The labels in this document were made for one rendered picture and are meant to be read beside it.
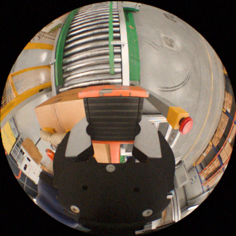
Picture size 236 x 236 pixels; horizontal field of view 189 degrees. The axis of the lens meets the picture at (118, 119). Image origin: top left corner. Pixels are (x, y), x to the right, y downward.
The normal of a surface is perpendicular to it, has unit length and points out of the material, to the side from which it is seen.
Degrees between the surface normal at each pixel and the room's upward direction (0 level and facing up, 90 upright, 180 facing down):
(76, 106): 0
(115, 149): 0
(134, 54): 0
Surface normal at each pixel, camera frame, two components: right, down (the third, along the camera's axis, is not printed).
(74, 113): 0.02, 0.50
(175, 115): -1.00, 0.04
